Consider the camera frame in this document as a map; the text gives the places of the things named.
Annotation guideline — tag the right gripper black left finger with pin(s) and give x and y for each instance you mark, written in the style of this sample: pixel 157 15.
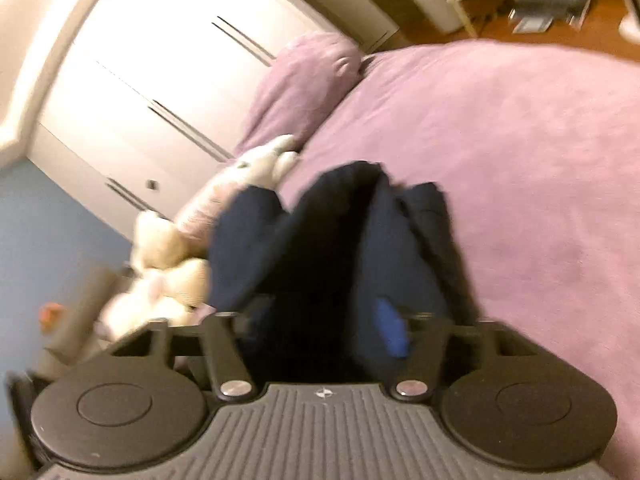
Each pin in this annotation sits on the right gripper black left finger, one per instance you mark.
pixel 228 375

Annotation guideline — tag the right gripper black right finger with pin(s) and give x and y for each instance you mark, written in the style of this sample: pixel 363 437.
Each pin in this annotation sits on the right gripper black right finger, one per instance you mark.
pixel 418 341

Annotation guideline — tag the dark navy zip jacket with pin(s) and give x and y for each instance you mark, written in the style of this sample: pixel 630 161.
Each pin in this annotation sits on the dark navy zip jacket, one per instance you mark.
pixel 325 290

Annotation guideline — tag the cream flower plush cushion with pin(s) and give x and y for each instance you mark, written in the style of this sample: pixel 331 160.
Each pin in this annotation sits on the cream flower plush cushion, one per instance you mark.
pixel 168 282

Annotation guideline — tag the orange plush toy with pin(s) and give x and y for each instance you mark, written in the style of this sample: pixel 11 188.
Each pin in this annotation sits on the orange plush toy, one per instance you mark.
pixel 49 315

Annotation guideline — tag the long pink rabbit plush pillow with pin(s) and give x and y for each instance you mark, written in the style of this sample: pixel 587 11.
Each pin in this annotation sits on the long pink rabbit plush pillow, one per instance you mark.
pixel 265 166

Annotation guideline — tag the purple bed sheet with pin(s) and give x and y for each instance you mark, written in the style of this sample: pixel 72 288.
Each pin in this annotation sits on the purple bed sheet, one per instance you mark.
pixel 537 150

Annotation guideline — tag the purple pillow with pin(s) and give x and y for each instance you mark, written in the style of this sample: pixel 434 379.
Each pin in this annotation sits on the purple pillow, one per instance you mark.
pixel 306 81

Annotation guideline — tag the white wardrobe with black handles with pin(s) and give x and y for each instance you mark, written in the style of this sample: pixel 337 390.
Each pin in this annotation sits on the white wardrobe with black handles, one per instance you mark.
pixel 149 101

